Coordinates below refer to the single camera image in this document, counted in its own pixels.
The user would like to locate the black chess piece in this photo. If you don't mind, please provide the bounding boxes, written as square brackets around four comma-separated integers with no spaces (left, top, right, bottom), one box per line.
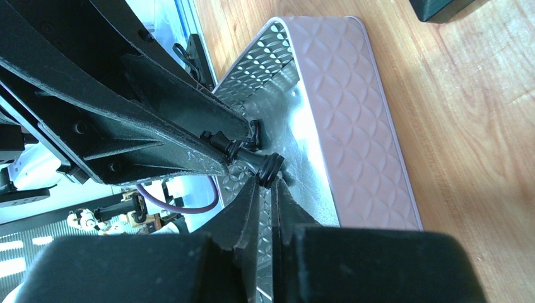
[200,131,285,189]

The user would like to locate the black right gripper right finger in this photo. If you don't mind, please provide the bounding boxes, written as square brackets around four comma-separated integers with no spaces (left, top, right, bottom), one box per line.
[271,179,486,302]

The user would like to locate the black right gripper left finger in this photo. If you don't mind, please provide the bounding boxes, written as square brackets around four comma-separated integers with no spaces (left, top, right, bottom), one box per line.
[15,177,260,302]

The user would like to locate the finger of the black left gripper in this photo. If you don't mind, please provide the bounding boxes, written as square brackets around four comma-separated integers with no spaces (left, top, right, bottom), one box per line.
[92,1,250,140]
[1,60,228,185]

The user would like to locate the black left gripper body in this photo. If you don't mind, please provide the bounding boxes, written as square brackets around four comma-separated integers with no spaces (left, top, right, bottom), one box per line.
[0,0,201,206]

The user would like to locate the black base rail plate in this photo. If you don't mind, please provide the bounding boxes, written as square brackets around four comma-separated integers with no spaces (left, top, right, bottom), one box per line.
[172,33,215,91]

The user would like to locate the black and white chessboard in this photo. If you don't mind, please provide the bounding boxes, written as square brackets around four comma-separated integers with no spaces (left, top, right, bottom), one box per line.
[409,0,474,23]

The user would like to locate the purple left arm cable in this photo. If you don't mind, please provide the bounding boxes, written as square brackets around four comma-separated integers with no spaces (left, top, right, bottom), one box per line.
[136,175,220,215]

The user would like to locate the silver metal tray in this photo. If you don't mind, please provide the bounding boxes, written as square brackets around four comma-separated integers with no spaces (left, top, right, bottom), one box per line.
[212,16,424,303]

